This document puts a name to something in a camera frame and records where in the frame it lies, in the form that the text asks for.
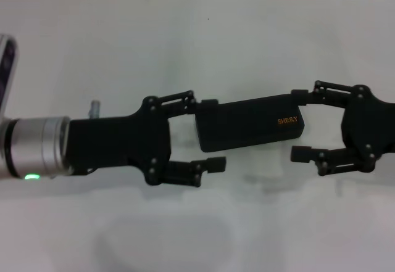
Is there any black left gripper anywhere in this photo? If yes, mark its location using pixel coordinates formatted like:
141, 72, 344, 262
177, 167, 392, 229
65, 89, 228, 189

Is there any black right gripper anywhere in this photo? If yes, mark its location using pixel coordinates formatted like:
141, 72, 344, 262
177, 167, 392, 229
290, 80, 395, 178

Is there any black glasses case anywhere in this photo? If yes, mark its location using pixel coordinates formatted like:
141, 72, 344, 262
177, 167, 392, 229
195, 93, 307, 154

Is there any silver connector stub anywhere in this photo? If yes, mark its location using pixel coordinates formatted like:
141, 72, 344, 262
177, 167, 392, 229
88, 99, 103, 119

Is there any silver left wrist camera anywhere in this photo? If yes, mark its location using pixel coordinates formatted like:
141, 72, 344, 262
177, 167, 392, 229
0, 33, 20, 122

